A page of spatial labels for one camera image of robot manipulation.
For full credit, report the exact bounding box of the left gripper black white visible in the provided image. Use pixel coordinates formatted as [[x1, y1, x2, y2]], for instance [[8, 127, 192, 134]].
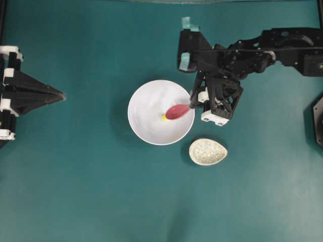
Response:
[[1, 45, 66, 148]]

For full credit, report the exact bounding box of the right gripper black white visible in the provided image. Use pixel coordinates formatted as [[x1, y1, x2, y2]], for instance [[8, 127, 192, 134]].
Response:
[[189, 72, 243, 126]]

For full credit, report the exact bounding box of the pink ceramic spoon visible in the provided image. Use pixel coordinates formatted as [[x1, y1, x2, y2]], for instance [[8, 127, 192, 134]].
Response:
[[163, 99, 195, 120]]

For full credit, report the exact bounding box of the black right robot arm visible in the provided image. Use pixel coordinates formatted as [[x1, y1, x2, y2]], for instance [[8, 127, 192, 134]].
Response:
[[178, 28, 322, 126]]

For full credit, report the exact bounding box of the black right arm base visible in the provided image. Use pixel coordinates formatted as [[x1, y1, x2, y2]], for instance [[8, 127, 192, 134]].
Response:
[[303, 93, 322, 152]]

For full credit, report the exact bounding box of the white round bowl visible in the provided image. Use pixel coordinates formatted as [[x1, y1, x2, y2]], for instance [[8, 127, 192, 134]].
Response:
[[128, 80, 195, 145]]

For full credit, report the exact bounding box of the speckled ceramic spoon rest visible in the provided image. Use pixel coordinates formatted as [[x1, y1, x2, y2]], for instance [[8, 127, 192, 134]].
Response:
[[189, 138, 228, 166]]

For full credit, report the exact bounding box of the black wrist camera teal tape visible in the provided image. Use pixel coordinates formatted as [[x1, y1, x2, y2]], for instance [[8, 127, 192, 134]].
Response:
[[177, 17, 213, 73]]

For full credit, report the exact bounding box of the black frame rail left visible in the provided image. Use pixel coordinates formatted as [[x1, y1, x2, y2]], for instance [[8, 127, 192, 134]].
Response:
[[0, 0, 7, 43]]

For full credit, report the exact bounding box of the black frame rail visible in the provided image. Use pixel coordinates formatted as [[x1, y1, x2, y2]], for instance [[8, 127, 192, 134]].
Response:
[[0, 0, 7, 43], [316, 0, 323, 29]]

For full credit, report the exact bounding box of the black frame rail right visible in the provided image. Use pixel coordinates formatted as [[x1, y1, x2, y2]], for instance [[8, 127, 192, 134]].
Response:
[[316, 0, 323, 29]]

